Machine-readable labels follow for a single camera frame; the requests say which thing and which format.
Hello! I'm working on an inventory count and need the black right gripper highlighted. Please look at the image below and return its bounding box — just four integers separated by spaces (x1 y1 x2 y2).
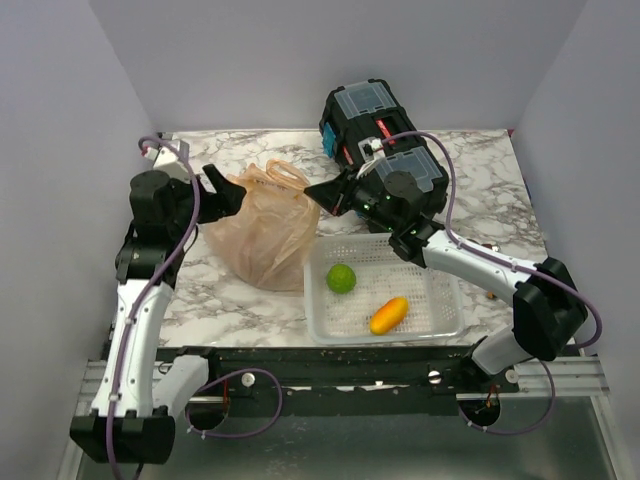
303 164 399 234

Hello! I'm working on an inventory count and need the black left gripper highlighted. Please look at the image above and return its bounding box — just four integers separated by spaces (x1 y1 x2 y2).
170 163 247 236

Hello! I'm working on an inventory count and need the translucent orange plastic bag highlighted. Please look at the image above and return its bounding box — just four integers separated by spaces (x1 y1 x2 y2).
201 159 320 292

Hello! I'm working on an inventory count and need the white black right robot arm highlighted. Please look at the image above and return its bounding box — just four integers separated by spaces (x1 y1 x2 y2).
304 169 588 392

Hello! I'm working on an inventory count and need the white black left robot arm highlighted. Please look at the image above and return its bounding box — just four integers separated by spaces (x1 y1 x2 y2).
70 165 246 465

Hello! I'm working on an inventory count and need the green fake lime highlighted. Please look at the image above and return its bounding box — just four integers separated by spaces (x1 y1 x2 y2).
326 264 357 294

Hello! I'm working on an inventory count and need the orange yellow fake mango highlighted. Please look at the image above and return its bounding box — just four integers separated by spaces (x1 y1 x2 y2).
369 297 409 335

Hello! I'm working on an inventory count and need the black plastic toolbox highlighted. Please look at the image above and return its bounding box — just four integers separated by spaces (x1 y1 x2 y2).
319 79 449 218

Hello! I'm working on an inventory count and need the white plastic basket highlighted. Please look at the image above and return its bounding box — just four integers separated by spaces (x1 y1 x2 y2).
304 233 464 345

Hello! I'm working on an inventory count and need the brown metal fitting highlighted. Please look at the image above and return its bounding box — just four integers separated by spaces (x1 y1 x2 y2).
481 243 500 301

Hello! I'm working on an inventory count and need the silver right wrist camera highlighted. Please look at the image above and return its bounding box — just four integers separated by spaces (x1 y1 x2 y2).
356 137 386 179

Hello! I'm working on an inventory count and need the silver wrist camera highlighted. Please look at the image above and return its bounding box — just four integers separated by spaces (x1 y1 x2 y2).
141 144 190 183
356 137 386 179

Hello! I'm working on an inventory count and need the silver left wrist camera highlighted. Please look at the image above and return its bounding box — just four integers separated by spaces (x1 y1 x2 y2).
141 144 190 183

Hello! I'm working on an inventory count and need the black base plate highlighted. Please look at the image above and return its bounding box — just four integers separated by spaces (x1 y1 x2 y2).
102 344 586 419

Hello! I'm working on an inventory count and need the aluminium frame rail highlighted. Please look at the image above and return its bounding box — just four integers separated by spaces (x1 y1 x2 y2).
59 132 616 480

